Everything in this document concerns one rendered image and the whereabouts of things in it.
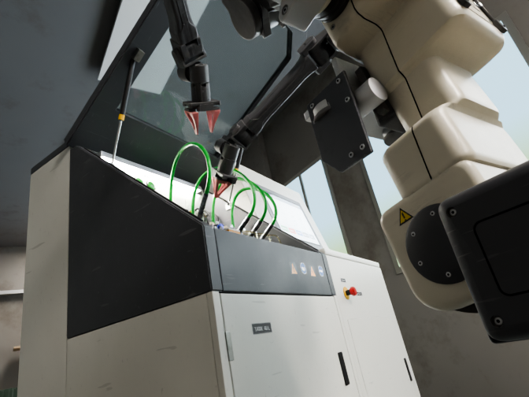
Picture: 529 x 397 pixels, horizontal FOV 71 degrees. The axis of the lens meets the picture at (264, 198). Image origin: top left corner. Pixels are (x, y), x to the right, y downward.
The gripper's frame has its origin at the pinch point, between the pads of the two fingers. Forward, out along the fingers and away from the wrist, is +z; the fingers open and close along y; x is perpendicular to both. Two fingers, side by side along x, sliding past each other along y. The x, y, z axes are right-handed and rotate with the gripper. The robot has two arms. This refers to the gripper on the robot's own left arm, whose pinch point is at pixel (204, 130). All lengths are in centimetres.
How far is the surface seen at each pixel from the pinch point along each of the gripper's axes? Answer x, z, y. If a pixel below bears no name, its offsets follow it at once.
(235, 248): 33.1, 24.4, 7.7
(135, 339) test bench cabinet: 29, 43, 36
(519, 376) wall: 45, 174, -181
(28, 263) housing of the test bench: -34, 46, 58
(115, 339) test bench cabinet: 23, 46, 40
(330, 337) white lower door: 39, 65, -22
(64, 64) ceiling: -292, -13, 9
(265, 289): 37, 37, 2
